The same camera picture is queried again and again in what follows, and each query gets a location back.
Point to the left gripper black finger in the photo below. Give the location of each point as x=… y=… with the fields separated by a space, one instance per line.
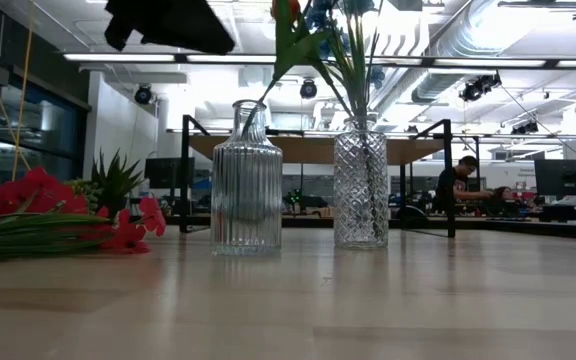
x=183 y=25

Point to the dark red artificial tulip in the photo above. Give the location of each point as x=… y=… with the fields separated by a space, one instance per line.
x=293 y=50

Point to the blue artificial flower bunch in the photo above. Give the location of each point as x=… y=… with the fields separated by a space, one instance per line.
x=355 y=75

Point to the ribbed clear glass vase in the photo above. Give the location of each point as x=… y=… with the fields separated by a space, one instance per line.
x=245 y=200

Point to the diamond-pattern clear glass vase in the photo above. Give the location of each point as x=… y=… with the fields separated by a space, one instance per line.
x=360 y=220

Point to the wooden shelf with black legs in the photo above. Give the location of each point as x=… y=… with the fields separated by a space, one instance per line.
x=318 y=150

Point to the black round ceiling spotlight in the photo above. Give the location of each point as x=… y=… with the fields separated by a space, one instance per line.
x=308 y=89
x=143 y=94

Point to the black computer monitor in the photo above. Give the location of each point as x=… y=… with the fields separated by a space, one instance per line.
x=565 y=177
x=168 y=172

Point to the potted green succulent plant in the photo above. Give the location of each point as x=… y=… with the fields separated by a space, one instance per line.
x=115 y=182

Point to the black device with green light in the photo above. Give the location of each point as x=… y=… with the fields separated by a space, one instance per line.
x=295 y=199

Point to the black office chair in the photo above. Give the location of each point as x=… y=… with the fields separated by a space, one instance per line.
x=410 y=215

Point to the black ceiling track lights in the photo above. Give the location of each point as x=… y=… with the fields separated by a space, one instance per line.
x=478 y=87

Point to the person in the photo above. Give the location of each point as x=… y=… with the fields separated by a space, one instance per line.
x=503 y=202
x=460 y=185

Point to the black office desk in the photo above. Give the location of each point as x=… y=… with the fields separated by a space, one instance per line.
x=568 y=207

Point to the silver ventilation duct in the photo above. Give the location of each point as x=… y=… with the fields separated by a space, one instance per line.
x=433 y=85

